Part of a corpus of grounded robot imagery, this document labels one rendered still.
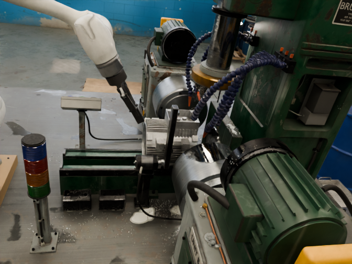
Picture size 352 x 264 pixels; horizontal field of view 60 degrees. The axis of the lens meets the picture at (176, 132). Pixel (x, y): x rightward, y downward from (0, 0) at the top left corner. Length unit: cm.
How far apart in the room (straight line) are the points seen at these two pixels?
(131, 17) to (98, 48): 560
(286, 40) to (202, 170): 51
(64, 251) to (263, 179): 74
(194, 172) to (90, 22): 58
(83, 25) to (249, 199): 76
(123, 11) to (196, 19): 151
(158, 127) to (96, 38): 39
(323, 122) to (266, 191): 69
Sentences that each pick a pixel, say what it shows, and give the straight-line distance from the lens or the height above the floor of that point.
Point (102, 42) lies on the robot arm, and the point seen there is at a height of 140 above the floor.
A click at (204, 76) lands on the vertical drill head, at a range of 109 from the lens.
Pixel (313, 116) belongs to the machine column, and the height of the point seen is 125.
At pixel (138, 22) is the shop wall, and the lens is 671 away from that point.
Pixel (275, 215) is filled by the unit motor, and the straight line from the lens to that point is 59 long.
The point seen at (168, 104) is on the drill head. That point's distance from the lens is 141.
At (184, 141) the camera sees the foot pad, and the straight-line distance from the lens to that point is 118.
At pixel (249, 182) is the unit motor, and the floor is 132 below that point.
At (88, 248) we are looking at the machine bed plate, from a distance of 114.
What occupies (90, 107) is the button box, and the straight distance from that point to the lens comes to 141.
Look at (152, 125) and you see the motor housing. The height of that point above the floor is 110.
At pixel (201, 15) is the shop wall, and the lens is 690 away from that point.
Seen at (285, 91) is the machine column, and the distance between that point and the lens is 109.
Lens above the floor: 170
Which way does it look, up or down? 31 degrees down
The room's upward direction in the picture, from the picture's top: 10 degrees clockwise
